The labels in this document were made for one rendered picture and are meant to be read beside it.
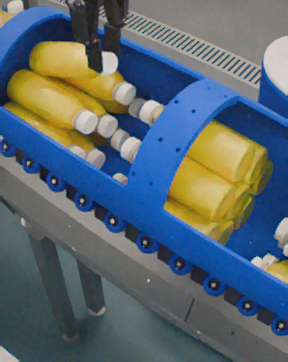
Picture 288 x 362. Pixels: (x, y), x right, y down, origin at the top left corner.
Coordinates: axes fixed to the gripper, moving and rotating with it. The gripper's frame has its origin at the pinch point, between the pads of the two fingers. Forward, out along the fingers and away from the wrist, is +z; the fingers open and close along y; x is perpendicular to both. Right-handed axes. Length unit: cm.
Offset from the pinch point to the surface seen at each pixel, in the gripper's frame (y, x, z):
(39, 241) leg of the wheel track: -10, 19, 62
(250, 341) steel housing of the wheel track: -13, -43, 37
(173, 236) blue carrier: -14.6, -25.8, 15.2
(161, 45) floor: 136, 95, 123
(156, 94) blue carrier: 12.6, -0.9, 19.1
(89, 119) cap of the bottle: -5.6, -0.8, 12.1
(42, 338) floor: -15, 29, 124
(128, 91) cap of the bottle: 4.6, -0.9, 12.8
